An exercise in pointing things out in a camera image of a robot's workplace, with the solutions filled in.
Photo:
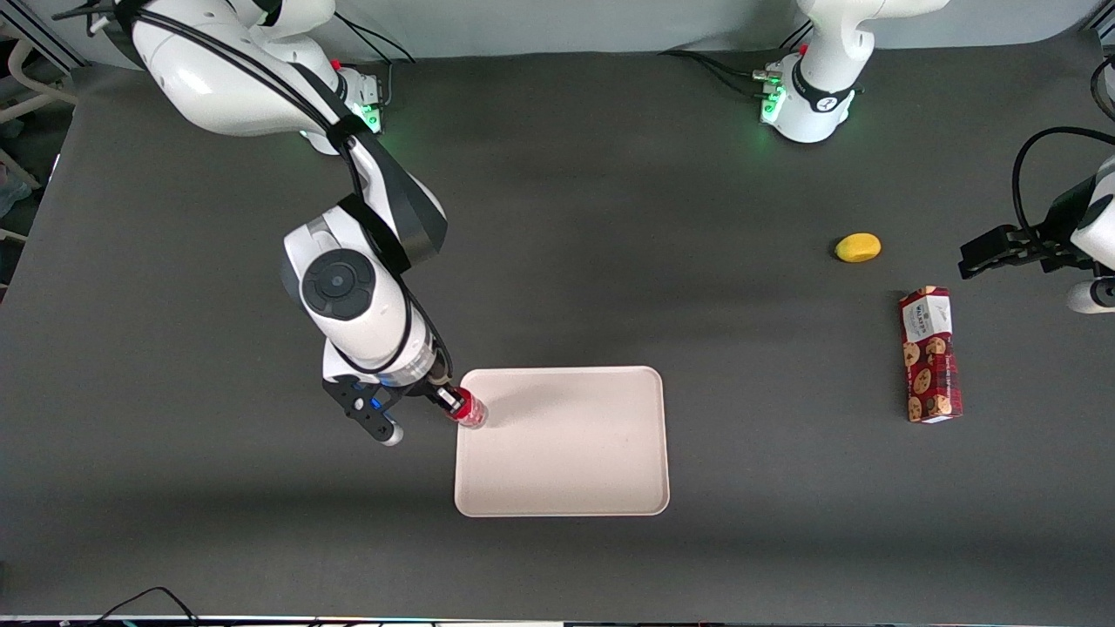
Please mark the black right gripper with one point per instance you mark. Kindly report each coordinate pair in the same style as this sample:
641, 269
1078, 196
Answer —
432, 388

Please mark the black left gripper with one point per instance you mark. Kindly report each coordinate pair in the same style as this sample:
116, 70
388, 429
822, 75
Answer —
1057, 216

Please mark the red-capped coke bottle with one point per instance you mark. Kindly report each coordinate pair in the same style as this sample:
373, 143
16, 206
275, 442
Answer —
470, 411

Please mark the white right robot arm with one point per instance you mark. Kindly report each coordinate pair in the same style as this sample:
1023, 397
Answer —
218, 83

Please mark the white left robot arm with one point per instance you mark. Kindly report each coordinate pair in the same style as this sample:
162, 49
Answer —
819, 104

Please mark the beige rectangular tray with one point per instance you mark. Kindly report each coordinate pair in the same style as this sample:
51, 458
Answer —
575, 453

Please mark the red tartan cookie box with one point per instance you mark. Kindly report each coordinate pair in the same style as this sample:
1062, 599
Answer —
930, 366

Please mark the yellow lemon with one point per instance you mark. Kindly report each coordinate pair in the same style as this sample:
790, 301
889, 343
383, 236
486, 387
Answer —
858, 248

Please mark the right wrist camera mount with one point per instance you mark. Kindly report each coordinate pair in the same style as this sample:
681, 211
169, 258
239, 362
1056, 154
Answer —
357, 405

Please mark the white tubular frame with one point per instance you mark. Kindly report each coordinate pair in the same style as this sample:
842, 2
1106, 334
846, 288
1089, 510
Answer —
43, 103

